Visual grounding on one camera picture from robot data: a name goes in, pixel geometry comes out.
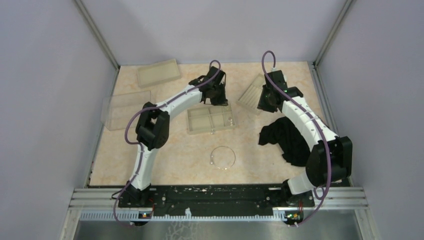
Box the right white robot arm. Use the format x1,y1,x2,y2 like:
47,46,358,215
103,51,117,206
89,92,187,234
257,70,353,206

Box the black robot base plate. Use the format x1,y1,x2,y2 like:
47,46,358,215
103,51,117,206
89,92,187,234
118,183,315,217

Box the beige compartment jewelry tray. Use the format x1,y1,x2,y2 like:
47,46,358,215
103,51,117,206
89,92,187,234
187,105,237,135

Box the beige slotted ring tray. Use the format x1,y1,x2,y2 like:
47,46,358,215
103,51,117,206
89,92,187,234
236,74,266,116

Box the silver wire bangle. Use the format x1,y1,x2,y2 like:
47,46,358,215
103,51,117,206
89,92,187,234
209,145,236,170

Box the white slotted cable duct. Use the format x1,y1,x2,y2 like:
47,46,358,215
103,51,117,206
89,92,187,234
79,210,288,222

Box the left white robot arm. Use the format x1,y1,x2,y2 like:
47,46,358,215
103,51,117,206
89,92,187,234
119,66,228,207

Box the black cloth with print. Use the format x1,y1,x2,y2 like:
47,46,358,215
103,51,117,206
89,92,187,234
258,117,311,167

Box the clear plastic box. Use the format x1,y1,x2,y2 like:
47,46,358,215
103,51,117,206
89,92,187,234
100,90,154,131

